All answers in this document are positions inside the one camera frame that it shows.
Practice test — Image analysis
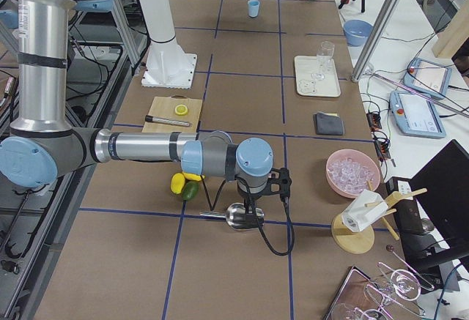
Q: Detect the teach pendant tablet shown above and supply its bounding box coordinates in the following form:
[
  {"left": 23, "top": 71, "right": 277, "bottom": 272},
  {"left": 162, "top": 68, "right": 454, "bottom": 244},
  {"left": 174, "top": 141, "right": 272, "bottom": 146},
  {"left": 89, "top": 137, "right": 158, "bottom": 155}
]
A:
[
  {"left": 389, "top": 91, "right": 446, "bottom": 139},
  {"left": 402, "top": 58, "right": 452, "bottom": 100}
]

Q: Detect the near teach pendant tablet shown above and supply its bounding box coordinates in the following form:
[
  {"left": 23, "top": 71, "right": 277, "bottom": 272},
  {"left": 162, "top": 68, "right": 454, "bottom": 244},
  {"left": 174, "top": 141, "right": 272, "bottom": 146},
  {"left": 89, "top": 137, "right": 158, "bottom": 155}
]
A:
[{"left": 389, "top": 91, "right": 446, "bottom": 139}]

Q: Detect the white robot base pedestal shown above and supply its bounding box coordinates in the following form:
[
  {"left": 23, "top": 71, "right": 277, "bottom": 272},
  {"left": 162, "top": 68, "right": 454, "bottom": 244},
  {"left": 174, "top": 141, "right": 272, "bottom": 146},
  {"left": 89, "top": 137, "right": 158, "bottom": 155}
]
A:
[{"left": 139, "top": 0, "right": 197, "bottom": 89}]

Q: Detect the lemon half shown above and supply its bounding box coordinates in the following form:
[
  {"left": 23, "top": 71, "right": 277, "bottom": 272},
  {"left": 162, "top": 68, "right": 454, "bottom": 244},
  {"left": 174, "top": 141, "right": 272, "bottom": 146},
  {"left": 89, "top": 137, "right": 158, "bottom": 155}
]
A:
[{"left": 174, "top": 104, "right": 189, "bottom": 116}]

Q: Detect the light blue plastic cup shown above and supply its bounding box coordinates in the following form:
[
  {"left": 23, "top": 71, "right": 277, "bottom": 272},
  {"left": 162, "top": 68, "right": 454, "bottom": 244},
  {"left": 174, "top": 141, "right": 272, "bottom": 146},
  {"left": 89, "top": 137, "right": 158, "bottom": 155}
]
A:
[{"left": 247, "top": 0, "right": 260, "bottom": 18}]

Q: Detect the yellow lemon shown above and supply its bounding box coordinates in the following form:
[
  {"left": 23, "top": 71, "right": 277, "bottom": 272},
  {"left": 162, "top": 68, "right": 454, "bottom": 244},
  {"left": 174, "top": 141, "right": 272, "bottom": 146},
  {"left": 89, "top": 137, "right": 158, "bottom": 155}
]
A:
[
  {"left": 182, "top": 172, "right": 204, "bottom": 182},
  {"left": 170, "top": 173, "right": 186, "bottom": 195}
]

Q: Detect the wooden cutting board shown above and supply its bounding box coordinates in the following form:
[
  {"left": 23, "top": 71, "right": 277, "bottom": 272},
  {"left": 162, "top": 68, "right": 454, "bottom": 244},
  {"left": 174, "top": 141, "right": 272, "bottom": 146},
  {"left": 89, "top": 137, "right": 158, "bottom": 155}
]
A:
[{"left": 142, "top": 96, "right": 203, "bottom": 133}]

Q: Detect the white cup on stand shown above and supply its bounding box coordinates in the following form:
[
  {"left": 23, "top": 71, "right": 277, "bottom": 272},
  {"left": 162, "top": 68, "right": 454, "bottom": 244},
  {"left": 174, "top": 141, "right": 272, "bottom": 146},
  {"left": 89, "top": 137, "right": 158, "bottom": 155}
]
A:
[{"left": 341, "top": 190, "right": 388, "bottom": 232}]

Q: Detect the wooden mug tree stand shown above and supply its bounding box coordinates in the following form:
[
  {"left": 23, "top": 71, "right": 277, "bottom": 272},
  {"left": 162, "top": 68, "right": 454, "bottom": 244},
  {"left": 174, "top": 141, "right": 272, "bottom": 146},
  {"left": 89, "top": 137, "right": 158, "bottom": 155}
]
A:
[{"left": 331, "top": 188, "right": 427, "bottom": 254}]

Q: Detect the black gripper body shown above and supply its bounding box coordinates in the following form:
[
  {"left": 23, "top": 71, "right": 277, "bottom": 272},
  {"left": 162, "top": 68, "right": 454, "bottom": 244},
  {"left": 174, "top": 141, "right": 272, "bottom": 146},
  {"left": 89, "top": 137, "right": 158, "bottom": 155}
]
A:
[{"left": 241, "top": 191, "right": 261, "bottom": 213}]

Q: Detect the blue bowl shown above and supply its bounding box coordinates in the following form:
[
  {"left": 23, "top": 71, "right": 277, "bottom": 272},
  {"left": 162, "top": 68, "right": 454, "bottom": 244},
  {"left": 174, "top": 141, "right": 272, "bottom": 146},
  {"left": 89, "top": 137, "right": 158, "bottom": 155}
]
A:
[{"left": 343, "top": 20, "right": 373, "bottom": 47}]

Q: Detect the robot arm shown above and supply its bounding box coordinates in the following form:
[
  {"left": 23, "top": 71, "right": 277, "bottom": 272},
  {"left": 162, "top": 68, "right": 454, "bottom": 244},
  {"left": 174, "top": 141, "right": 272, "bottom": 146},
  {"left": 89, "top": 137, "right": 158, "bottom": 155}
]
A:
[{"left": 1, "top": 0, "right": 273, "bottom": 215}]

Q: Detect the black monitor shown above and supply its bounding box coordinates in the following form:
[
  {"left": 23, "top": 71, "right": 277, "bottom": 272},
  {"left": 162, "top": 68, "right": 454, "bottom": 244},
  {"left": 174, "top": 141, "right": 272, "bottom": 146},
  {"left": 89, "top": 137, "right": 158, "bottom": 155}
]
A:
[{"left": 410, "top": 139, "right": 469, "bottom": 246}]

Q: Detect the far teach pendant tablet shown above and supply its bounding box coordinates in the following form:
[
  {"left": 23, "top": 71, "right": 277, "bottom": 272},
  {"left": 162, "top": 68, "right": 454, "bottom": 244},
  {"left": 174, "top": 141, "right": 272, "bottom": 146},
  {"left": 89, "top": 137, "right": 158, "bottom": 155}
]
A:
[{"left": 402, "top": 58, "right": 452, "bottom": 100}]

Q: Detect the dark tray with glasses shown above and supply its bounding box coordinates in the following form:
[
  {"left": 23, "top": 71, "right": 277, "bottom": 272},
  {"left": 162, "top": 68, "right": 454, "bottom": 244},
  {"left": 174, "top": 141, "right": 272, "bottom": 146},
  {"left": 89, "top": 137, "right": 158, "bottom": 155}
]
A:
[{"left": 324, "top": 259, "right": 435, "bottom": 319}]

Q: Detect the green avocado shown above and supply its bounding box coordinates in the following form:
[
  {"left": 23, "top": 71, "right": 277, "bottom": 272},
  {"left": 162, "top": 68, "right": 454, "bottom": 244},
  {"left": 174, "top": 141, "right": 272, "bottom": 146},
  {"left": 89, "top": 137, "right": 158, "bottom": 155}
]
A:
[{"left": 181, "top": 181, "right": 199, "bottom": 201}]

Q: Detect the steel muddler black tip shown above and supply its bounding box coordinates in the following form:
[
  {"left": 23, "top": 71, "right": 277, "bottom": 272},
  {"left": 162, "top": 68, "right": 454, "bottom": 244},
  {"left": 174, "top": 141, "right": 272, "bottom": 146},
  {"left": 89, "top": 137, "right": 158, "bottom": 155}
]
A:
[{"left": 144, "top": 115, "right": 192, "bottom": 127}]

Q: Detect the metal ice scoop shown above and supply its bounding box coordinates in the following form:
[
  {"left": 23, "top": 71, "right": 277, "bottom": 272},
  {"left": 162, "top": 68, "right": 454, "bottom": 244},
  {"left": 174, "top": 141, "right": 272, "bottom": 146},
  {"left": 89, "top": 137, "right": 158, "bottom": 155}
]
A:
[{"left": 200, "top": 203, "right": 265, "bottom": 231}]

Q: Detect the aluminium frame post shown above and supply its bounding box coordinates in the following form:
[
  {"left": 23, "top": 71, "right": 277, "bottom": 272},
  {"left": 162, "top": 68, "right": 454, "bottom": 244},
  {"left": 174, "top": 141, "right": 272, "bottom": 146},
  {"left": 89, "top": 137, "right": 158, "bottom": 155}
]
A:
[{"left": 351, "top": 0, "right": 400, "bottom": 83}]

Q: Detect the cream bear tray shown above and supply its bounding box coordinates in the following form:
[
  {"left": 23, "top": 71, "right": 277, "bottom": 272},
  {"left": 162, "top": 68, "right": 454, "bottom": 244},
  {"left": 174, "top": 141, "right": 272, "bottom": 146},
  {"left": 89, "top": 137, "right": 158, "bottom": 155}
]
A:
[{"left": 294, "top": 56, "right": 341, "bottom": 97}]

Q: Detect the pink bowl with ice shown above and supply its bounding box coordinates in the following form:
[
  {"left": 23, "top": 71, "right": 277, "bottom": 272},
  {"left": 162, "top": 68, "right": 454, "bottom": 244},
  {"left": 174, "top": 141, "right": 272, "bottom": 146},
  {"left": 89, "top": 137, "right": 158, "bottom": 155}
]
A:
[{"left": 325, "top": 149, "right": 381, "bottom": 198}]

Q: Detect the clear wine glass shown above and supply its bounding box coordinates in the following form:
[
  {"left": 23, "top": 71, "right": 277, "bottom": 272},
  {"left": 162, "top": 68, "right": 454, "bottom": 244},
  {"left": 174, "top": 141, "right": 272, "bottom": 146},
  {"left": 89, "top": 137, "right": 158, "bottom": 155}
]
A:
[{"left": 311, "top": 41, "right": 335, "bottom": 81}]

